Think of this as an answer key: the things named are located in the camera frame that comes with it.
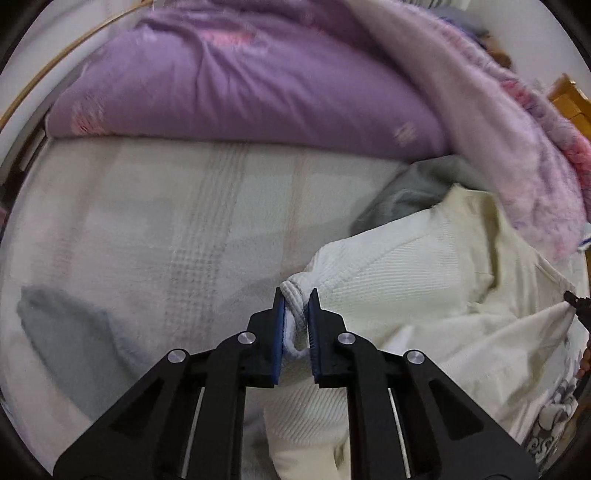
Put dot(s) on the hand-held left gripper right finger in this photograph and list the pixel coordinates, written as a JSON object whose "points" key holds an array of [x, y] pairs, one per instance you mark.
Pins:
{"points": [[314, 339]]}

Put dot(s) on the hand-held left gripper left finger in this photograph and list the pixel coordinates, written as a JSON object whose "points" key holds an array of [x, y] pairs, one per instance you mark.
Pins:
{"points": [[277, 337]]}

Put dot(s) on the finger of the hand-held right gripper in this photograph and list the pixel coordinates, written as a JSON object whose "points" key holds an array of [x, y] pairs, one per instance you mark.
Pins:
{"points": [[581, 307]]}

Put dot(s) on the cream ribbed knit garment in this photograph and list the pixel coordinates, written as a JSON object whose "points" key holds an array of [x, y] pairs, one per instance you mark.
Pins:
{"points": [[415, 295]]}

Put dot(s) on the person's right hand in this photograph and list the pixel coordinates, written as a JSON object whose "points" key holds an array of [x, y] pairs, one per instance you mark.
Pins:
{"points": [[586, 360]]}

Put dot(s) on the purple printed white cloth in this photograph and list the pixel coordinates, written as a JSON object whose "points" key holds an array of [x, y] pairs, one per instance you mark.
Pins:
{"points": [[551, 415]]}

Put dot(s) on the white checkered bed blanket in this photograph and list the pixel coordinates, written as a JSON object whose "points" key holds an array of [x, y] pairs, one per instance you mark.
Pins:
{"points": [[152, 240]]}

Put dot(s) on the grey cloth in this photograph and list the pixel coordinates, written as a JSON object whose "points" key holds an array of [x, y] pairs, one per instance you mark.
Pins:
{"points": [[411, 189]]}

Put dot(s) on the wooden furniture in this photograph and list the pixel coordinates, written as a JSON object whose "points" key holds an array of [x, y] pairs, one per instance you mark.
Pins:
{"points": [[571, 99]]}

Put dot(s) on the pink fluffy blanket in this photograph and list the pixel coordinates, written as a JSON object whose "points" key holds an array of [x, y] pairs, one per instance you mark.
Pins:
{"points": [[498, 115]]}

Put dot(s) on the purple floral quilt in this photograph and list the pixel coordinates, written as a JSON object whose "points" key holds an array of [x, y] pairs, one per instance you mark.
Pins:
{"points": [[240, 78]]}

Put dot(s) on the wooden bed frame edge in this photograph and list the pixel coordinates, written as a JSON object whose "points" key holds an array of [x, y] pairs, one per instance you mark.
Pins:
{"points": [[51, 69]]}

